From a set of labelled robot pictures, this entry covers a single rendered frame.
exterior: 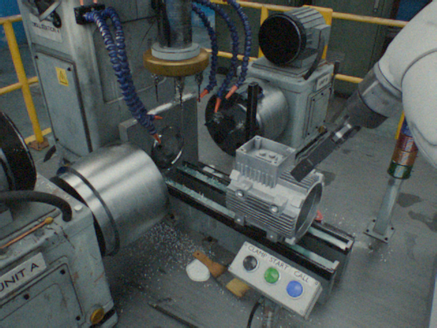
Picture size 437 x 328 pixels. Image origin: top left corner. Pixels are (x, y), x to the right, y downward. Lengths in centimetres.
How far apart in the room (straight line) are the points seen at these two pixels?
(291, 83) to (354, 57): 277
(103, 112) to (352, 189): 92
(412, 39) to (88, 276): 75
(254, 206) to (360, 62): 329
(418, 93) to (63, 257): 66
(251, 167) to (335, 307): 43
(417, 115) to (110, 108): 89
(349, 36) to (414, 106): 356
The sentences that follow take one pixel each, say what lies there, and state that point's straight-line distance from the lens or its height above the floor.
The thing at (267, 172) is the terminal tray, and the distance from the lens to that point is 93.
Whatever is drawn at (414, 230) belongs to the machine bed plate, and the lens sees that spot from 138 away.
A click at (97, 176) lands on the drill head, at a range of 87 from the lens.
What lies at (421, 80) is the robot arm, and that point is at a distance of 56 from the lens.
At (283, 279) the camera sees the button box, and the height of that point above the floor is 107.
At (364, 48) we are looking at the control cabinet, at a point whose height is 60.
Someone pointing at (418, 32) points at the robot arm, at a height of 151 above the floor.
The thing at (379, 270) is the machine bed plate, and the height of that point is 80.
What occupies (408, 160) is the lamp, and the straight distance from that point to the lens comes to 114.
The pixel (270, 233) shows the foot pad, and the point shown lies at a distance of 96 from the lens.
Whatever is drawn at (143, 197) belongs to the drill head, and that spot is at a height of 109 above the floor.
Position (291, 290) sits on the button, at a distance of 74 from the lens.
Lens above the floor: 164
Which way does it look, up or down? 33 degrees down
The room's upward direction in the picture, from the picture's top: 1 degrees clockwise
